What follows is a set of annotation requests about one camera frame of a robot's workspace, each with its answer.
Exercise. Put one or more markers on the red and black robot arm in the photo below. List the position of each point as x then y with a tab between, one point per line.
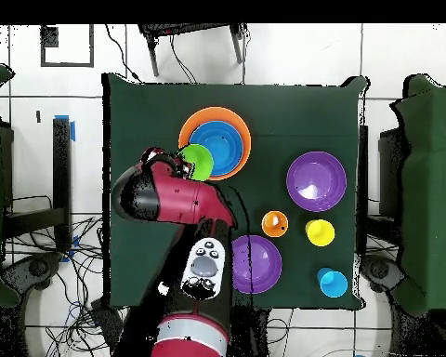
186	200

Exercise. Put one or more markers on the large blue bowl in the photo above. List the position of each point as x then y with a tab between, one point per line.
242	148

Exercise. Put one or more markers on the small light blue bowl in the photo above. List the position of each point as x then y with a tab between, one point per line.
225	145

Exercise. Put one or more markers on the purple bowl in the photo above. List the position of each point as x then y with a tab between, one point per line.
316	174
264	264

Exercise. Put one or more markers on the green bowl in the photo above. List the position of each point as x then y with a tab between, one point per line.
199	160

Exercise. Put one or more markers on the large orange bowl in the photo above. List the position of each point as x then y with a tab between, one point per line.
215	113

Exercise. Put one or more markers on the yellow cup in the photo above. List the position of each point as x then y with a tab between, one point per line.
321	233

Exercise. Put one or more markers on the dark green tablecloth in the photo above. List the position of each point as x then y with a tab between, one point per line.
282	111

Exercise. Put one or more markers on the black floor base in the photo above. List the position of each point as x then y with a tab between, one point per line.
37	267
381	269

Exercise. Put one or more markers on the black table frame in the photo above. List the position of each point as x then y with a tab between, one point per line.
62	167
388	167

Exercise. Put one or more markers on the blue cup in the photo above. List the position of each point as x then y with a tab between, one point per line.
333	284

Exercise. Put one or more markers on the black metal stand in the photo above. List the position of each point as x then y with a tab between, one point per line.
153	55

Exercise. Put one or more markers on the grey square frame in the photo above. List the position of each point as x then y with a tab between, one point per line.
67	65

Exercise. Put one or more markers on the orange cup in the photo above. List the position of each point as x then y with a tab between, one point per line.
273	223

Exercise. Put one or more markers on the blue tape strip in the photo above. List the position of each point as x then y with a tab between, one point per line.
73	130

